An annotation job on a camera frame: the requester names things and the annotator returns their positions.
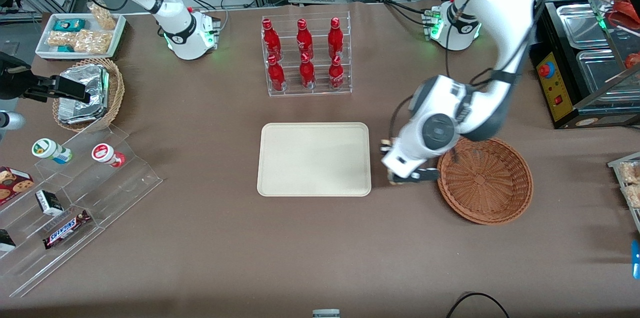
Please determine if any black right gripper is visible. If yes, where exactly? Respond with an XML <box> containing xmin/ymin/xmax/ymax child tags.
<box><xmin>0</xmin><ymin>52</ymin><xmax>92</xmax><ymax>104</ymax></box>

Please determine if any white plastic snack tray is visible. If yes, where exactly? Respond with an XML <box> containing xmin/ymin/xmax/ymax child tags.
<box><xmin>35</xmin><ymin>12</ymin><xmax>126</xmax><ymax>59</ymax></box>

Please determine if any light tan wicker basket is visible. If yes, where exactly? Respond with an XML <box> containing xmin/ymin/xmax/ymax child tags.
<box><xmin>52</xmin><ymin>57</ymin><xmax>125</xmax><ymax>133</ymax></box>

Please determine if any brown round wicker basket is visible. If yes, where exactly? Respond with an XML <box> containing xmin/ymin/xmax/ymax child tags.
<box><xmin>436</xmin><ymin>137</ymin><xmax>534</xmax><ymax>225</ymax></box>

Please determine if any beige rectangular tray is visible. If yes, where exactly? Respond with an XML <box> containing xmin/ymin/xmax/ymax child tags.
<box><xmin>257</xmin><ymin>122</ymin><xmax>372</xmax><ymax>197</ymax></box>

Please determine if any grey edged snack tray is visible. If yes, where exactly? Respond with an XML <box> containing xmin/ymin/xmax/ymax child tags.
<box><xmin>607</xmin><ymin>152</ymin><xmax>640</xmax><ymax>234</ymax></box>

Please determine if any silver foil pack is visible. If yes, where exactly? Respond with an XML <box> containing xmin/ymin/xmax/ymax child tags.
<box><xmin>58</xmin><ymin>64</ymin><xmax>110</xmax><ymax>124</ymax></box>

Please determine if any clear bag of crackers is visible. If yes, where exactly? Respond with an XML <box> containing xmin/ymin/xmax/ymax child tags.
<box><xmin>47</xmin><ymin>31</ymin><xmax>81</xmax><ymax>48</ymax></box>
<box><xmin>74</xmin><ymin>29</ymin><xmax>112</xmax><ymax>54</ymax></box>
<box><xmin>87</xmin><ymin>2</ymin><xmax>117</xmax><ymax>30</ymax></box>

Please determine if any green lid yogurt cup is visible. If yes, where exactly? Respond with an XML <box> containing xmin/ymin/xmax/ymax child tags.
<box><xmin>31</xmin><ymin>138</ymin><xmax>74</xmax><ymax>165</ymax></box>

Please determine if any teal snack box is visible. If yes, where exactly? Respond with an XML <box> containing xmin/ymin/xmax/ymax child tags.
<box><xmin>54</xmin><ymin>18</ymin><xmax>86</xmax><ymax>32</ymax></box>

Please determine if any red lid yogurt cup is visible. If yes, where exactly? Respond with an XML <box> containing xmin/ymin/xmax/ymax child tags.
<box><xmin>91</xmin><ymin>143</ymin><xmax>126</xmax><ymax>168</ymax></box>

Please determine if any red cookie box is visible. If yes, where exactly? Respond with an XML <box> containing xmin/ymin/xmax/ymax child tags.
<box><xmin>0</xmin><ymin>166</ymin><xmax>35</xmax><ymax>207</ymax></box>

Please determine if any clear acrylic stepped shelf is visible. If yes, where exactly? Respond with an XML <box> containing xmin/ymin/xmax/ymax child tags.
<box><xmin>0</xmin><ymin>123</ymin><xmax>164</xmax><ymax>299</ymax></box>

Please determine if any small black white box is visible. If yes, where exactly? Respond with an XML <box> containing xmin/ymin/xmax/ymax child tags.
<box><xmin>35</xmin><ymin>190</ymin><xmax>65</xmax><ymax>217</ymax></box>

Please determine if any red cola bottle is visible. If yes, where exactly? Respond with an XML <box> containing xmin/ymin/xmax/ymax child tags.
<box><xmin>262</xmin><ymin>18</ymin><xmax>282</xmax><ymax>61</ymax></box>
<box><xmin>328</xmin><ymin>55</ymin><xmax>345</xmax><ymax>90</ymax></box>
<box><xmin>299</xmin><ymin>52</ymin><xmax>316</xmax><ymax>90</ymax></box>
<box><xmin>267</xmin><ymin>55</ymin><xmax>286</xmax><ymax>92</ymax></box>
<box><xmin>296</xmin><ymin>18</ymin><xmax>314</xmax><ymax>59</ymax></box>
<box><xmin>327</xmin><ymin>17</ymin><xmax>345</xmax><ymax>59</ymax></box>

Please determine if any snickers chocolate bar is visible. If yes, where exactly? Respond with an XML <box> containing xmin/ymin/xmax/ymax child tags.
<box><xmin>42</xmin><ymin>210</ymin><xmax>93</xmax><ymax>250</ymax></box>

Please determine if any clear acrylic bottle rack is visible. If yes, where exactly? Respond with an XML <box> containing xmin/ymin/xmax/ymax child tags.
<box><xmin>261</xmin><ymin>11</ymin><xmax>353</xmax><ymax>98</ymax></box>

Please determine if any black snack pack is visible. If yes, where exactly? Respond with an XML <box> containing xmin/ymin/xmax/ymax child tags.
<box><xmin>0</xmin><ymin>229</ymin><xmax>17</xmax><ymax>253</ymax></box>

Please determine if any black food warmer cabinet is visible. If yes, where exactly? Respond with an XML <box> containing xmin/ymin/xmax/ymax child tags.
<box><xmin>530</xmin><ymin>0</ymin><xmax>640</xmax><ymax>130</ymax></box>

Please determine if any clear bag of snacks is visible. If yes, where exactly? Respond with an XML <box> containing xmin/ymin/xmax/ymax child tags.
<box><xmin>622</xmin><ymin>183</ymin><xmax>640</xmax><ymax>209</ymax></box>
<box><xmin>619</xmin><ymin>161</ymin><xmax>640</xmax><ymax>185</ymax></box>

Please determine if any large steel pan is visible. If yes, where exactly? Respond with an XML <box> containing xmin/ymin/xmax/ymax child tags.
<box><xmin>556</xmin><ymin>2</ymin><xmax>617</xmax><ymax>50</ymax></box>

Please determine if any black looped cable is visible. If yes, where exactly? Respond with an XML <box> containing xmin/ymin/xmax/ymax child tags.
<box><xmin>446</xmin><ymin>292</ymin><xmax>511</xmax><ymax>318</ymax></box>

